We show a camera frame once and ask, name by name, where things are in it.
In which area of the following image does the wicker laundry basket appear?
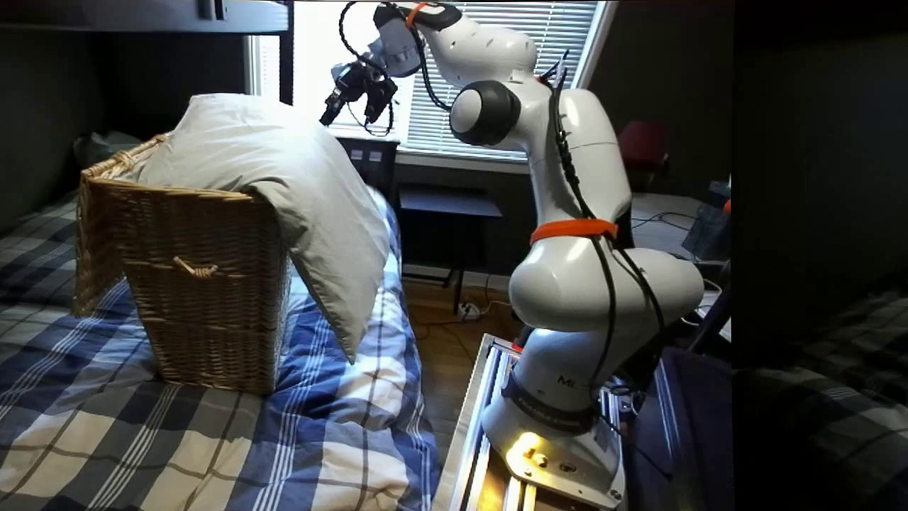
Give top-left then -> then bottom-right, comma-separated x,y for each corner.
71,130 -> 292,402

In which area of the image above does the dark red bag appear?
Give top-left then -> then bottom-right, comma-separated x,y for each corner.
617,116 -> 676,184

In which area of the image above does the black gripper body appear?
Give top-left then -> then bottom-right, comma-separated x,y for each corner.
327,58 -> 400,105

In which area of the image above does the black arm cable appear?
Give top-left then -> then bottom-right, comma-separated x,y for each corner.
336,0 -> 671,402

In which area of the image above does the orange strap on upper arm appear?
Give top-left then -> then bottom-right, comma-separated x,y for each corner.
525,216 -> 623,247

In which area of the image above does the orange strap near wrist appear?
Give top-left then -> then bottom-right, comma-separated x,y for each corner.
403,0 -> 438,28

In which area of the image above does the dark bunk bed frame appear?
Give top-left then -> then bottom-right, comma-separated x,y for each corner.
0,0 -> 292,37

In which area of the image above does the grey bed pillow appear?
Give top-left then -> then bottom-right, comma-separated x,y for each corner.
71,128 -> 149,177

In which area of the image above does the dark nightstand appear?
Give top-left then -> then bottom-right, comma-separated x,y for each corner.
332,133 -> 403,210

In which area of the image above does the blue plaid duvet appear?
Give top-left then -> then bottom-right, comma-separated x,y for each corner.
0,182 -> 447,511

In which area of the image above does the white window blind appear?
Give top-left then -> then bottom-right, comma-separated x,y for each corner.
403,0 -> 610,162

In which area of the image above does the metal base rail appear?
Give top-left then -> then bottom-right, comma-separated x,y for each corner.
432,329 -> 635,511

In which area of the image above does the grey cloth garment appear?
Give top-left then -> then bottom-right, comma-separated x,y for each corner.
134,91 -> 396,366

